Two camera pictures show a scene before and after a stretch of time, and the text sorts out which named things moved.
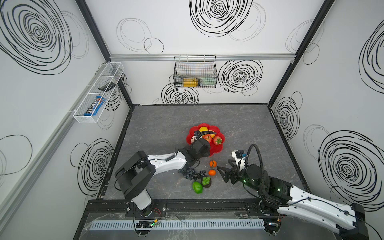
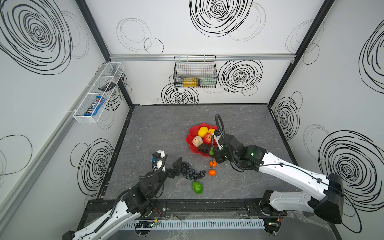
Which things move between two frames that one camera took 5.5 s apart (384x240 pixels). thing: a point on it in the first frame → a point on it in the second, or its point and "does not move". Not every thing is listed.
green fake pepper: [197, 187] does not move
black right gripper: [233, 174] → [220, 151]
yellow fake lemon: [203, 128] does not move
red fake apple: [207, 137] does not move
